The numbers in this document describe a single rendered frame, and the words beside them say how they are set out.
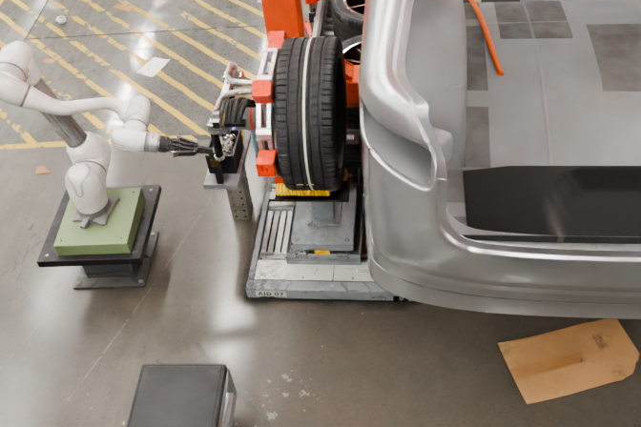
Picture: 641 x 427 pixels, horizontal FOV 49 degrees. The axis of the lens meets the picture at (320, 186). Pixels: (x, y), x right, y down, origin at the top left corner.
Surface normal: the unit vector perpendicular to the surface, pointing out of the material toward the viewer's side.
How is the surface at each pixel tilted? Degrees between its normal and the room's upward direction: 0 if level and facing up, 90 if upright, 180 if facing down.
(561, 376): 1
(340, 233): 0
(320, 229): 0
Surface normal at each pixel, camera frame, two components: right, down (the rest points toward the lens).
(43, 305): -0.07, -0.72
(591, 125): -0.11, -0.41
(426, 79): -0.11, 0.03
